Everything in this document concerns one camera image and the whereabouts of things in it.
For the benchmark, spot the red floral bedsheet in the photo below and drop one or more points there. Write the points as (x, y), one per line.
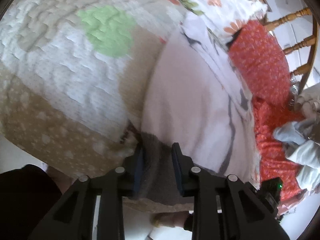
(273, 163)

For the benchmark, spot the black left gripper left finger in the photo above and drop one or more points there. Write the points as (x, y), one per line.
(93, 207)

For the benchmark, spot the grey small garment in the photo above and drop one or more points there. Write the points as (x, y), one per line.
(301, 144)

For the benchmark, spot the heart-patterned patchwork quilt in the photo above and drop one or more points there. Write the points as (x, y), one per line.
(74, 75)

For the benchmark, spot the red floral pillow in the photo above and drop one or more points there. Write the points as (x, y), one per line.
(262, 63)

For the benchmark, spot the pink grey-cuffed sweater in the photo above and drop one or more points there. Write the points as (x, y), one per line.
(185, 103)

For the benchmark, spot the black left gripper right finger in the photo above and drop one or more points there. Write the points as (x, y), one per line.
(224, 208)

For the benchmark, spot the wooden bed headboard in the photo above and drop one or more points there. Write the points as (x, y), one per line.
(295, 24)

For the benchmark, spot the white floral pillow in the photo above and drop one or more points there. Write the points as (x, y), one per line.
(225, 17)

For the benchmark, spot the white printed garment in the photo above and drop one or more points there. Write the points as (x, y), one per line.
(196, 32)

